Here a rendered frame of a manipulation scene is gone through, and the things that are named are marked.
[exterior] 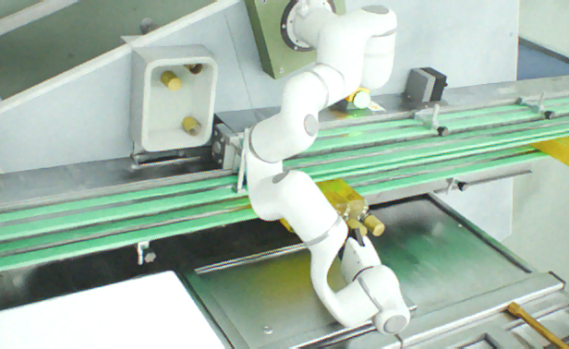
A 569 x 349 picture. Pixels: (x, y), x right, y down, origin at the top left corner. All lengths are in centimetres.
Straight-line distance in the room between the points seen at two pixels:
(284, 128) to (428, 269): 77
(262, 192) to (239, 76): 53
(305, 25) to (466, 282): 79
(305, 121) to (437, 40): 96
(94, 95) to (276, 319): 65
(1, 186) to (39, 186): 7
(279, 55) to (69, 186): 58
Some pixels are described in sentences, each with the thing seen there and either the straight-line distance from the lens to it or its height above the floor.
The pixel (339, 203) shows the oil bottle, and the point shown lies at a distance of 162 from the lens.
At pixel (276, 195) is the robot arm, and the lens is 118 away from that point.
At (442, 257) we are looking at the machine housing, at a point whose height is 116.
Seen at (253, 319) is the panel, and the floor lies 121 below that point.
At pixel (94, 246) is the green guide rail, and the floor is 96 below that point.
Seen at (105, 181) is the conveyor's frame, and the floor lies 85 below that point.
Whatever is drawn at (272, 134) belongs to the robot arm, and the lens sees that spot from 121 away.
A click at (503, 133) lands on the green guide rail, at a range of 221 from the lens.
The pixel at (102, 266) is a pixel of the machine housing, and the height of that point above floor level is 87.
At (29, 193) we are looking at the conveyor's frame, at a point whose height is 85.
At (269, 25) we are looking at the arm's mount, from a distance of 160.
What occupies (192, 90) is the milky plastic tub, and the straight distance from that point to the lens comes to 161.
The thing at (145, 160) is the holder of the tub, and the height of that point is 79.
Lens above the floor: 210
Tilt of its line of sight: 45 degrees down
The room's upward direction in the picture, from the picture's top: 133 degrees clockwise
